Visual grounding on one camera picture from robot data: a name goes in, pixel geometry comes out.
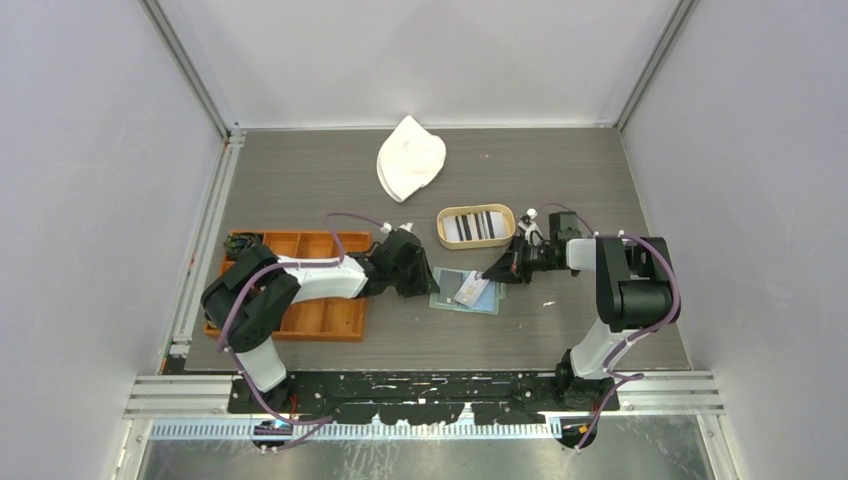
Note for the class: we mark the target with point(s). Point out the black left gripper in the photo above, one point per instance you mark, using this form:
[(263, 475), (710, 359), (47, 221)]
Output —
[(423, 283)]

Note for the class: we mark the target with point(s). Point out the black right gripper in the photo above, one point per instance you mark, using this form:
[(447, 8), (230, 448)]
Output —
[(511, 267)]

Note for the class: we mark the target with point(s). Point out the grey credit card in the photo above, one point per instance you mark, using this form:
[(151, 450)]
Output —
[(450, 282)]

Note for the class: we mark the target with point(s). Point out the green card holder wallet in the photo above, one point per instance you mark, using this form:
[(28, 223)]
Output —
[(487, 304)]

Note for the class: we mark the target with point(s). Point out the white patterned credit card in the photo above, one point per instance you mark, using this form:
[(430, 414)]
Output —
[(472, 289)]

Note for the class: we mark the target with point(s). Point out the beige oval card tray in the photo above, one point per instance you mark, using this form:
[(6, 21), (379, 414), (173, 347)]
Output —
[(485, 226)]

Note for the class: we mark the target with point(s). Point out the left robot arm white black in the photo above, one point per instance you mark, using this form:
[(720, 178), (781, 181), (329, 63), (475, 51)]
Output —
[(249, 300)]

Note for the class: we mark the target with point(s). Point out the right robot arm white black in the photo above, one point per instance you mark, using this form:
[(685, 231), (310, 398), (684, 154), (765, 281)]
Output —
[(636, 294)]

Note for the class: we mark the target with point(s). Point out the silver credit card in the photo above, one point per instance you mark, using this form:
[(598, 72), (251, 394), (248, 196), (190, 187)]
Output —
[(453, 230)]

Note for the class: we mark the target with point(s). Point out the white folded cloth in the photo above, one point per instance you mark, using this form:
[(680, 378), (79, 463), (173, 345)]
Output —
[(409, 159)]

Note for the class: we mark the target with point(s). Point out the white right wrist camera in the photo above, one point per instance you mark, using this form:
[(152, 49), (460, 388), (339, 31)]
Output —
[(529, 228)]

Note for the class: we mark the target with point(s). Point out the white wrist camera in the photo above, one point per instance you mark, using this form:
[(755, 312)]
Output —
[(529, 228), (396, 228)]

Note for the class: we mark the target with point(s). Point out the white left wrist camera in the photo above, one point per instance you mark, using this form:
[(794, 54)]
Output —
[(396, 228)]

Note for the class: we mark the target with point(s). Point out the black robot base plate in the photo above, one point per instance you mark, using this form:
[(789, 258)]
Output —
[(426, 397)]

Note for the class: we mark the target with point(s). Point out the aluminium frame rail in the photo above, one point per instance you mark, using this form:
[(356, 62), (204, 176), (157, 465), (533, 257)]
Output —
[(198, 396)]

